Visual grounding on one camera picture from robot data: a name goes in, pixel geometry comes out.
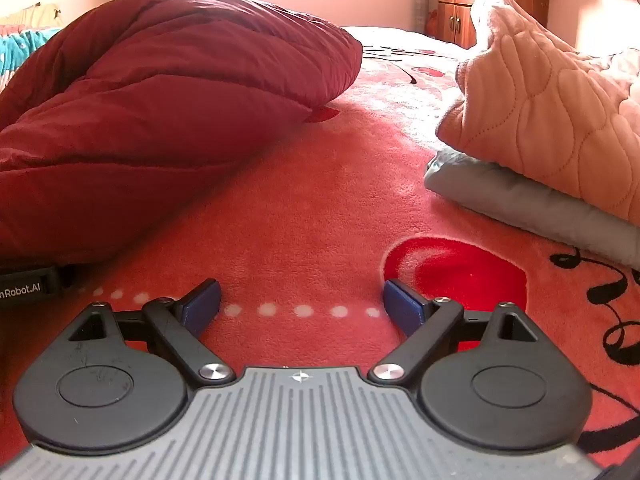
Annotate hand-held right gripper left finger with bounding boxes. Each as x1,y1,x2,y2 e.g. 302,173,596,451
67,279,237,389

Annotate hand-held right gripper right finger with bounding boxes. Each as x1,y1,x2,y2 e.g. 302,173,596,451
367,279,541,389

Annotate dark red down jacket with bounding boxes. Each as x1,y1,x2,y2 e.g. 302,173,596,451
0,0,364,267

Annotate red heart printed blanket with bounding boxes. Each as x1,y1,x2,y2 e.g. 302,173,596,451
0,25,640,480

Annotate grey folded garment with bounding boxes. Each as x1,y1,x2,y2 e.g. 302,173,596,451
424,149,640,272

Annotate teal floral quilt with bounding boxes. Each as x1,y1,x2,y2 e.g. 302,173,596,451
0,26,63,92

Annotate peach quilted garment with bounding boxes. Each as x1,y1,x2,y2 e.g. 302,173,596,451
436,0,640,226

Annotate wooden cabinet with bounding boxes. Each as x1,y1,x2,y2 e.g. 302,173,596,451
436,0,551,51

